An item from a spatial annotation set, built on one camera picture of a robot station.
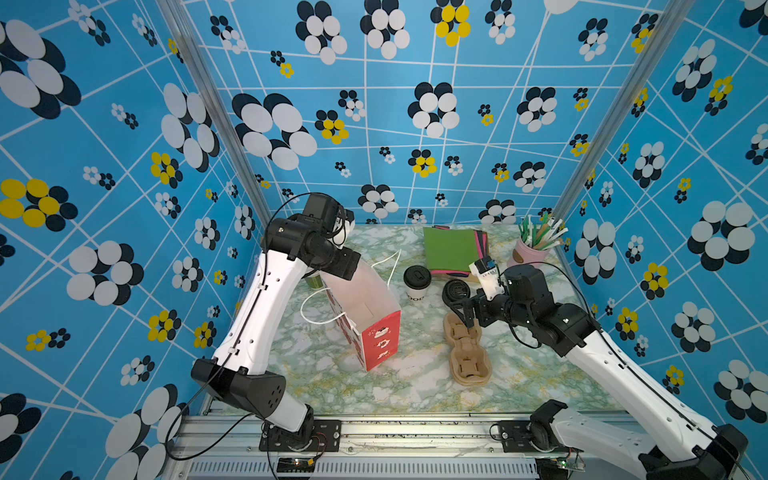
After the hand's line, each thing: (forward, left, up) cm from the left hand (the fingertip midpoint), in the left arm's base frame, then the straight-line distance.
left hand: (342, 260), depth 73 cm
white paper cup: (+5, -20, -26) cm, 33 cm away
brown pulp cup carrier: (-16, -34, -26) cm, 46 cm away
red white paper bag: (0, -6, -29) cm, 30 cm away
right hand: (-7, -31, -7) cm, 33 cm away
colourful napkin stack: (+26, -34, -28) cm, 52 cm away
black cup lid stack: (+5, -32, -22) cm, 40 cm away
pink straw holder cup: (+16, -55, -17) cm, 60 cm away
